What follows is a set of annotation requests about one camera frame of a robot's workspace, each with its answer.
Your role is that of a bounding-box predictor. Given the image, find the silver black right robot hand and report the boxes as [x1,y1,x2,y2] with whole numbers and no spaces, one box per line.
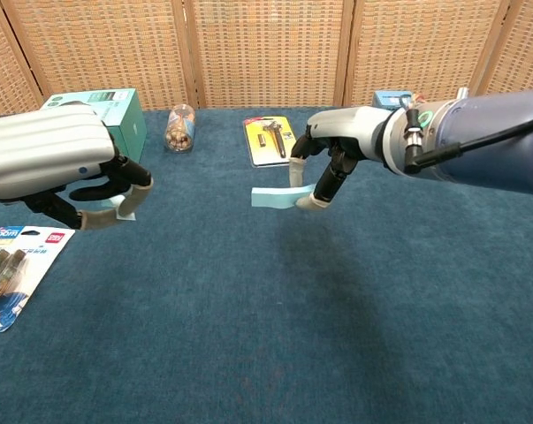
[288,106,390,213]

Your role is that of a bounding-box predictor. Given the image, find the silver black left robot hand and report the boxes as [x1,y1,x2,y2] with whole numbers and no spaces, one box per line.
[0,103,155,232]

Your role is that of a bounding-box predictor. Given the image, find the small light blue object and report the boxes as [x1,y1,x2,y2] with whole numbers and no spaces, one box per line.
[251,185,316,209]

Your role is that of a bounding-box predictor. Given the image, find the small blue speaker box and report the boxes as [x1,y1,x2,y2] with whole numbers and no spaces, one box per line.
[371,90,416,110]

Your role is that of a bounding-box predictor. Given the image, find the yellow razor blister pack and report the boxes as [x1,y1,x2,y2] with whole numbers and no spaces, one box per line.
[241,114,308,168]

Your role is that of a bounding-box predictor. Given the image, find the woven bamboo screen panel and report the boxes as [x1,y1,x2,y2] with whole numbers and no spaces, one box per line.
[0,0,196,111]
[184,0,354,110]
[473,0,533,105]
[0,0,44,118]
[343,0,513,107]

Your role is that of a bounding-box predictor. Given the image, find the green Philips speaker box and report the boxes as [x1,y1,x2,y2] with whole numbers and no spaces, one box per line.
[40,87,148,165]

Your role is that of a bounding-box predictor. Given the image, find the tape rolls blister pack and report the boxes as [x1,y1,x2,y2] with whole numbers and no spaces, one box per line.
[0,225,76,333]

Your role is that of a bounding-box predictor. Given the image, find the teal felt table cloth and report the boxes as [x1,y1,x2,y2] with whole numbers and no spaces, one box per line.
[0,105,533,424]

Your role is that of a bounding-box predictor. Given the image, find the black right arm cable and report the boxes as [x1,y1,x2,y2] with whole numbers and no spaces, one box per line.
[402,108,533,175]

